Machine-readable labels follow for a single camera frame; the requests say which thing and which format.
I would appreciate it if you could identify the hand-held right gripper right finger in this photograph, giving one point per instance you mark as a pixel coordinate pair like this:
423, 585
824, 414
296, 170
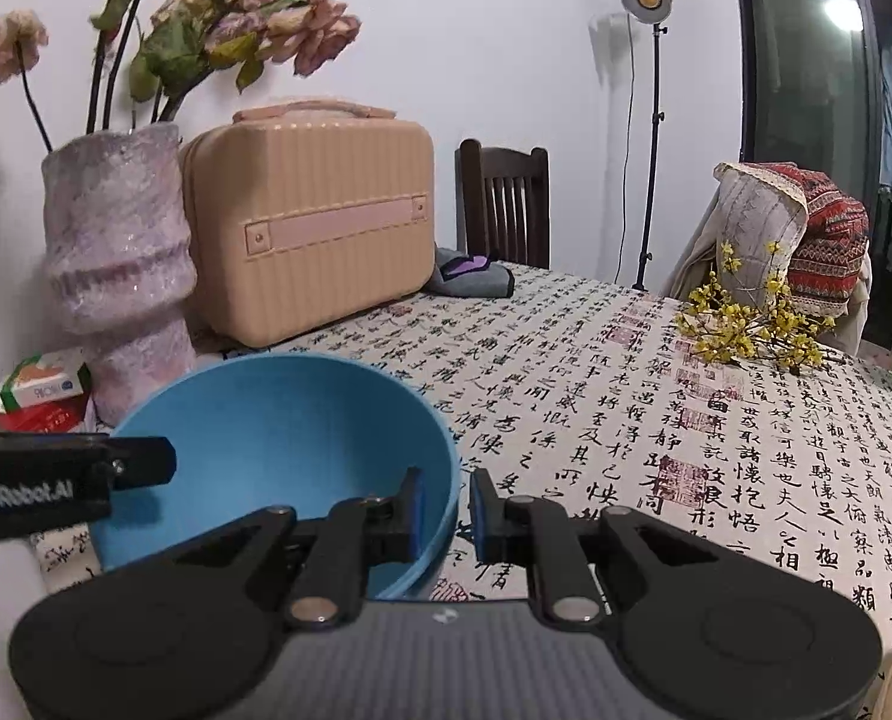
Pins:
480, 514

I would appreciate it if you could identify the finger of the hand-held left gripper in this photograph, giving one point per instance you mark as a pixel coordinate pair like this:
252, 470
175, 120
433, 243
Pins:
146, 461

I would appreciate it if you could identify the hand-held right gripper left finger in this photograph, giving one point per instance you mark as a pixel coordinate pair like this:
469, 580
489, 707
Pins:
416, 514

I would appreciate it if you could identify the blue bowl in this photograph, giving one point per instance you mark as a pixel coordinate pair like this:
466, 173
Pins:
281, 435

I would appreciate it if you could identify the small green white box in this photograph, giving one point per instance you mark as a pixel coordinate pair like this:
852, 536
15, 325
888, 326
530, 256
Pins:
37, 390

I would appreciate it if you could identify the pale purple textured vase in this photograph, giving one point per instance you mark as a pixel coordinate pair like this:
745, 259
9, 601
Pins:
116, 262

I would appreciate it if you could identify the grey purple pouch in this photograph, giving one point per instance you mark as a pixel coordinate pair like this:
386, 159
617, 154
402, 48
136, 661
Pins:
476, 281

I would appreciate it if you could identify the pink hard-shell case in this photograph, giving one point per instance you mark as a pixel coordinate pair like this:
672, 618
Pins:
303, 202

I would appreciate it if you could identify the dark wooden chair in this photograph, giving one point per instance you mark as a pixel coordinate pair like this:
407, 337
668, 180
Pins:
502, 202

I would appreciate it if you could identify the yellow flower branch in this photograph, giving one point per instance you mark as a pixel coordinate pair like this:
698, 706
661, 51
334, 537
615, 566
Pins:
745, 330

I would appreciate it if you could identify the chair draped with patterned cloths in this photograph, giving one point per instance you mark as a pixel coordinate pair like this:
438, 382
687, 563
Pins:
693, 262

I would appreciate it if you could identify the white quilted cloth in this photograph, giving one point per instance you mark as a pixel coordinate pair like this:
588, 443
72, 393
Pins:
753, 232

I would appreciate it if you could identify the dried pink flower bouquet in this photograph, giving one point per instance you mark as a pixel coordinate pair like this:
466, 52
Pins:
191, 37

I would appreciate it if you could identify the black framed glass door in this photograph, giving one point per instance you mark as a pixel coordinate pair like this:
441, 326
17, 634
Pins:
790, 90

